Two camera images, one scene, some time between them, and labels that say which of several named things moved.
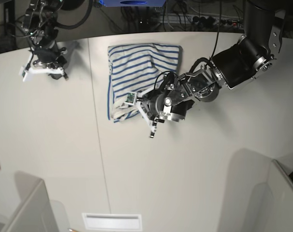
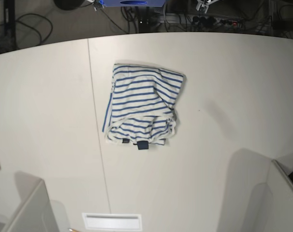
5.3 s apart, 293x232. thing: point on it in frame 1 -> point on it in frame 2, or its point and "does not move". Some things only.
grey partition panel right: x=284 y=202 does not move
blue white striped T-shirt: x=137 y=67 -> x=139 y=110
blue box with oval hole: x=133 y=3 does not move
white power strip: x=200 y=19 does not move
